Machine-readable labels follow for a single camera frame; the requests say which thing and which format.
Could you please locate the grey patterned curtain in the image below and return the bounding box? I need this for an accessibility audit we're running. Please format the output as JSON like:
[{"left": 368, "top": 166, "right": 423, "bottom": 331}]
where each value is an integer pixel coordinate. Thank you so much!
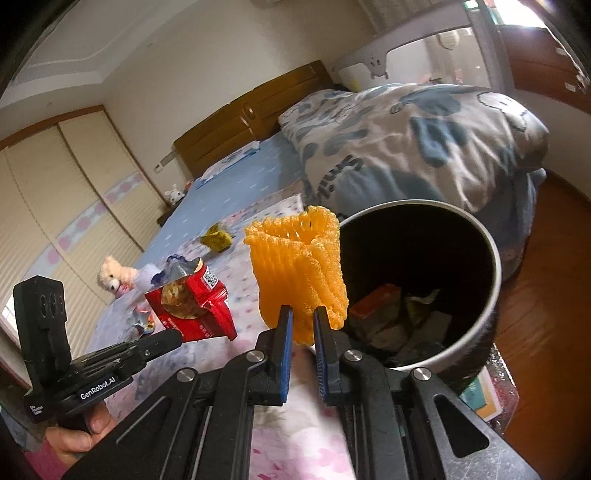
[{"left": 355, "top": 0, "right": 467, "bottom": 33}]

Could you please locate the person's left forearm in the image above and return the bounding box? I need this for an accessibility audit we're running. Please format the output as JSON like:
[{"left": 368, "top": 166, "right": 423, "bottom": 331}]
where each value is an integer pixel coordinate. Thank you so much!
[{"left": 25, "top": 450, "right": 75, "bottom": 480}]

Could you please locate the blue heart print quilt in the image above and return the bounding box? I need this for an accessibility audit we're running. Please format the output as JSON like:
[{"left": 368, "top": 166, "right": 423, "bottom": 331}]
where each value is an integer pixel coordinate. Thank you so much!
[{"left": 278, "top": 83, "right": 550, "bottom": 222}]

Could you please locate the floral blanket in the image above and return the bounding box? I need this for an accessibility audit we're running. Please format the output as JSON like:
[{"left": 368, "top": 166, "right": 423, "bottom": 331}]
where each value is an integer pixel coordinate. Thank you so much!
[{"left": 85, "top": 194, "right": 352, "bottom": 480}]

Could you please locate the wall switch panel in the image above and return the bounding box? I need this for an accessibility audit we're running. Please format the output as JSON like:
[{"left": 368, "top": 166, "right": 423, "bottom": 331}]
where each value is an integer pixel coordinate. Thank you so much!
[{"left": 152, "top": 152, "right": 178, "bottom": 174}]

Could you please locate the red snack packet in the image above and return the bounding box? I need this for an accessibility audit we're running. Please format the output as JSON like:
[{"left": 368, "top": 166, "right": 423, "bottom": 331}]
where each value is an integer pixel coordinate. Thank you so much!
[{"left": 144, "top": 256, "right": 238, "bottom": 343}]

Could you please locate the cream sliding door wardrobe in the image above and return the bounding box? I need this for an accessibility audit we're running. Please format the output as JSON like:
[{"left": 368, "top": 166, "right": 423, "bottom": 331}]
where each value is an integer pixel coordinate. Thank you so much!
[{"left": 0, "top": 105, "right": 167, "bottom": 370}]

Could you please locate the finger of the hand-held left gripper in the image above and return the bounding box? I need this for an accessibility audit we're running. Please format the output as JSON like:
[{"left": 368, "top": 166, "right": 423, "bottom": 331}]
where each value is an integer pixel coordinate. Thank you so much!
[{"left": 137, "top": 329, "right": 184, "bottom": 361}]

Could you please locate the colourful book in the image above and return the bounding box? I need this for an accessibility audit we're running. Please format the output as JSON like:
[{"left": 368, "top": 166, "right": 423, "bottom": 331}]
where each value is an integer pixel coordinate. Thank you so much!
[{"left": 459, "top": 367, "right": 502, "bottom": 421}]

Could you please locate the wooden headboard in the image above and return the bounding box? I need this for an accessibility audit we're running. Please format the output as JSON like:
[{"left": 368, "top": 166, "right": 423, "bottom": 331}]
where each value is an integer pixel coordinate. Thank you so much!
[{"left": 173, "top": 60, "right": 335, "bottom": 178}]

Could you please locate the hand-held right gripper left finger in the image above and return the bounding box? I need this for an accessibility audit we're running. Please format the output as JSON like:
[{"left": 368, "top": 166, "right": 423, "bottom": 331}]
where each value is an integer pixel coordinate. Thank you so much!
[{"left": 62, "top": 305, "right": 296, "bottom": 480}]

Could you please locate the small colourful snack wrapper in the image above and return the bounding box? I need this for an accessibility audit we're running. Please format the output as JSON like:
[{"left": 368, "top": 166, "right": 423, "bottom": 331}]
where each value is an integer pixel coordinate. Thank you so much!
[{"left": 131, "top": 308, "right": 158, "bottom": 335}]

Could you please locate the beige teddy bear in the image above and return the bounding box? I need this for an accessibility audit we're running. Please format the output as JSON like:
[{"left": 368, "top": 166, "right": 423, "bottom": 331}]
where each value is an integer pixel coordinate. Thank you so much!
[{"left": 98, "top": 256, "right": 139, "bottom": 296}]

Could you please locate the dark wooden dresser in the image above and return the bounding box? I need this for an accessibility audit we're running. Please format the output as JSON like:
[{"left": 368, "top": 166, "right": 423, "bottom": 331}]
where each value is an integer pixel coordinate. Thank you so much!
[{"left": 501, "top": 23, "right": 591, "bottom": 112}]

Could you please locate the orange foam fruit net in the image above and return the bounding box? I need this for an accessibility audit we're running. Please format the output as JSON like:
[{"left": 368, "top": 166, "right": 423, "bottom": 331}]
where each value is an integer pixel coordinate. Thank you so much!
[{"left": 244, "top": 205, "right": 349, "bottom": 348}]

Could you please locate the foil wrapper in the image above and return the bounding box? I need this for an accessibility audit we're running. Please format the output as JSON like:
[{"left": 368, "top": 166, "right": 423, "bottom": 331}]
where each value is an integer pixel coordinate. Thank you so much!
[{"left": 404, "top": 290, "right": 441, "bottom": 319}]

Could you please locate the yellow-green crumpled wrapper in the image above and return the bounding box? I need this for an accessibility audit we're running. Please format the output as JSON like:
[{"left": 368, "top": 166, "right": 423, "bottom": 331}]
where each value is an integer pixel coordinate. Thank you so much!
[{"left": 200, "top": 223, "right": 233, "bottom": 254}]

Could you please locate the red carton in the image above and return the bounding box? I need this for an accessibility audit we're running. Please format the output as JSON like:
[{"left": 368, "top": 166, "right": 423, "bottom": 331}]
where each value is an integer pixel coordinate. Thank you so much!
[{"left": 348, "top": 284, "right": 402, "bottom": 324}]

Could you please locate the person's left hand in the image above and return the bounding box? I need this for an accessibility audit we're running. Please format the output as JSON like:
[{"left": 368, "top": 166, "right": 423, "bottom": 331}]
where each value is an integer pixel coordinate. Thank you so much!
[{"left": 48, "top": 406, "right": 114, "bottom": 467}]

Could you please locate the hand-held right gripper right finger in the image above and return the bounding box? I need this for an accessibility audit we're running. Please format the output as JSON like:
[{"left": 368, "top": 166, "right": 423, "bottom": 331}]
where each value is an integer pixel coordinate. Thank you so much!
[{"left": 313, "top": 306, "right": 541, "bottom": 480}]

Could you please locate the blue and white pillow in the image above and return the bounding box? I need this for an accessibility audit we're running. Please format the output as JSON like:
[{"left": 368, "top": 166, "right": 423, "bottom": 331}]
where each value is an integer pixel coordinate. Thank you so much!
[{"left": 201, "top": 141, "right": 262, "bottom": 181}]

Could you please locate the blue bed sheet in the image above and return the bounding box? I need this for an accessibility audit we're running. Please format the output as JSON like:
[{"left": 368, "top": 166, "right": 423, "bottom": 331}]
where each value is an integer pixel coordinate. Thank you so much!
[{"left": 143, "top": 134, "right": 310, "bottom": 259}]

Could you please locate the black white-rimmed trash bin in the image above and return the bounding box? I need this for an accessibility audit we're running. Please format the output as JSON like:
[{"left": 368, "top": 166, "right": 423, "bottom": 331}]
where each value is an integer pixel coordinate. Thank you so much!
[{"left": 335, "top": 199, "right": 503, "bottom": 398}]

